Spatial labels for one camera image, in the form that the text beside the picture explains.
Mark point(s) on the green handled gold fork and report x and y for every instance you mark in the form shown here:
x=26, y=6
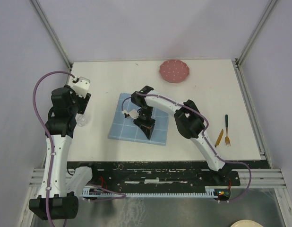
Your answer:
x=227, y=139

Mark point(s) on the blue checked cloth placemat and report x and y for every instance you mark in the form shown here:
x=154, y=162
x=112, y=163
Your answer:
x=124, y=129

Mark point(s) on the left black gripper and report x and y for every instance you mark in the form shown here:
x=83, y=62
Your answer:
x=83, y=102

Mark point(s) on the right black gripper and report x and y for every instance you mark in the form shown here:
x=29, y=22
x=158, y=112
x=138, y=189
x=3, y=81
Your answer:
x=147, y=127

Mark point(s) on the cream plate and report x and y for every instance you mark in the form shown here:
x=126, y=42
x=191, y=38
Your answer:
x=246, y=223

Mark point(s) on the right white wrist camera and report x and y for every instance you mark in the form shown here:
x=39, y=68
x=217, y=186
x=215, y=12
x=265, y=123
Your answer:
x=134, y=114

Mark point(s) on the green handled gold knife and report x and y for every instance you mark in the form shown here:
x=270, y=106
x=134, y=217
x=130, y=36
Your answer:
x=219, y=138

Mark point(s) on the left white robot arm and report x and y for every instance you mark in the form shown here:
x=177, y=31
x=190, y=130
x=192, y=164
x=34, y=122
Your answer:
x=58, y=198

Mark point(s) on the aluminium frame post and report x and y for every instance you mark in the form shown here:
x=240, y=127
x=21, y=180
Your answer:
x=269, y=8
x=50, y=31

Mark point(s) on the right aluminium frame post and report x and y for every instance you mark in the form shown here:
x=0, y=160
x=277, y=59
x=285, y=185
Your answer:
x=269, y=8

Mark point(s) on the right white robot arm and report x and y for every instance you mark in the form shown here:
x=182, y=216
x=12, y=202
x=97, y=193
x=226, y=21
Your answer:
x=189, y=122

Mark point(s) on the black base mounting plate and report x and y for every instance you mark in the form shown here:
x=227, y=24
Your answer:
x=147, y=177

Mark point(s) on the left aluminium frame post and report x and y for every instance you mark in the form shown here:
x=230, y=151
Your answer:
x=50, y=31

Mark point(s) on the pink dotted plate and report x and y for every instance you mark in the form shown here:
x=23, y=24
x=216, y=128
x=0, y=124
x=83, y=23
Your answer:
x=174, y=71

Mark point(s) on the clear plastic cup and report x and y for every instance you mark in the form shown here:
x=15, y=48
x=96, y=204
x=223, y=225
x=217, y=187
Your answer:
x=82, y=120

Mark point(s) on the light blue cable duct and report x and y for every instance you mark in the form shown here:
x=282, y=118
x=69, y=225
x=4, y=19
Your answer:
x=91, y=192

